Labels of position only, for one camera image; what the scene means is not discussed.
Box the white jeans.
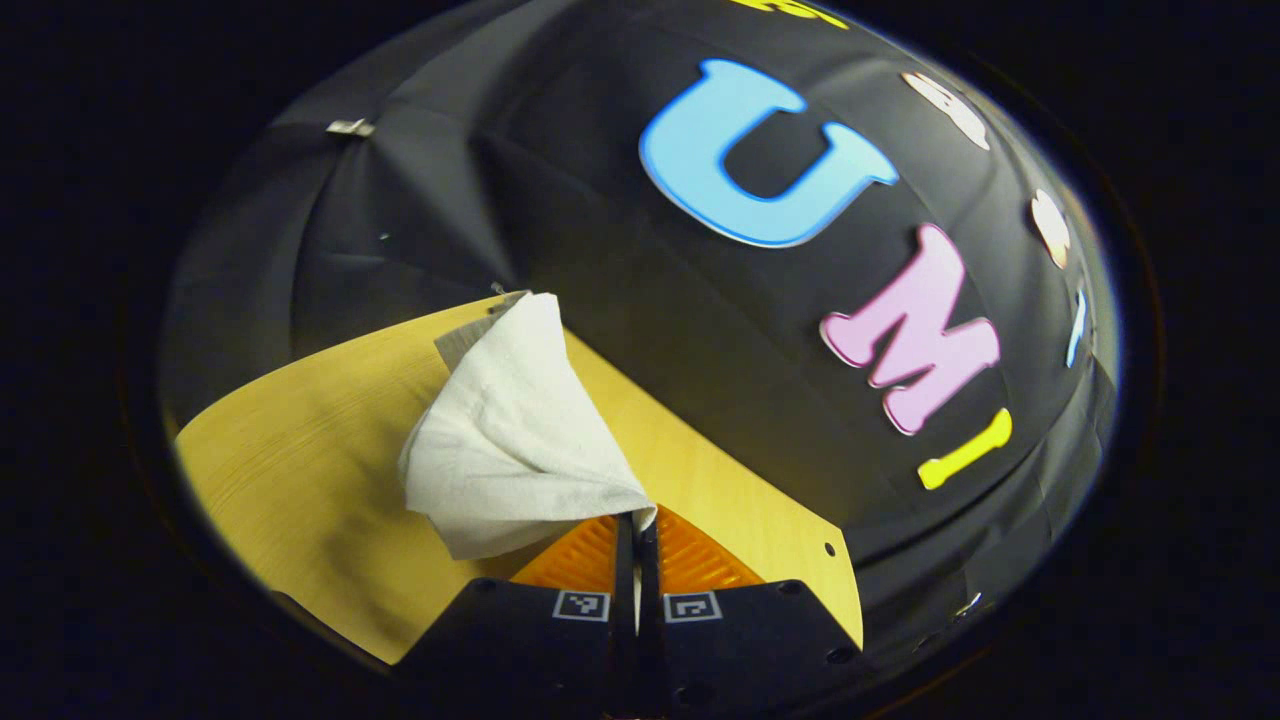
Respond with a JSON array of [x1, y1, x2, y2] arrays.
[[398, 290, 659, 561]]

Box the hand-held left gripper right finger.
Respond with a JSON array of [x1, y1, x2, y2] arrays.
[[638, 504, 877, 720]]

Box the black backdrop cloth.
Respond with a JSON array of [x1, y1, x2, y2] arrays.
[[158, 0, 1121, 651]]

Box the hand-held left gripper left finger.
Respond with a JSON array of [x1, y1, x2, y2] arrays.
[[392, 510, 638, 720]]

